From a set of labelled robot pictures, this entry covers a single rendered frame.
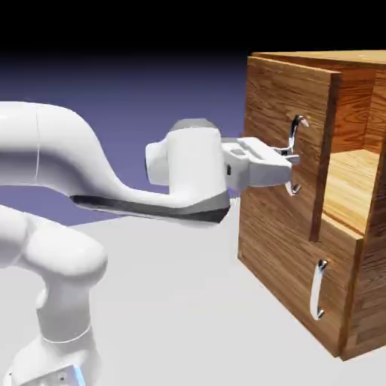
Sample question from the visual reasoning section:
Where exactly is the curved metal handle, free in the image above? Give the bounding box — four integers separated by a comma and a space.
309, 259, 329, 321

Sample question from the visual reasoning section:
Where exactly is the curved metal handle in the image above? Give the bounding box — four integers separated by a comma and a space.
309, 259, 329, 321
284, 113, 311, 197

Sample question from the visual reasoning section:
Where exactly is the wooden door with free handle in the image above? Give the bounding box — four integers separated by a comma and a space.
237, 189, 365, 360

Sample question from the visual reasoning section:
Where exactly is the wooden door with gripped handle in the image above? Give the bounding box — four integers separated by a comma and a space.
240, 55, 344, 244

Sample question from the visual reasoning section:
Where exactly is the light wood cabinet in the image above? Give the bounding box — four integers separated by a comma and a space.
237, 49, 386, 362

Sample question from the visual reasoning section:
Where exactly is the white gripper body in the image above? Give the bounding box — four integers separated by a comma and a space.
237, 136, 294, 188

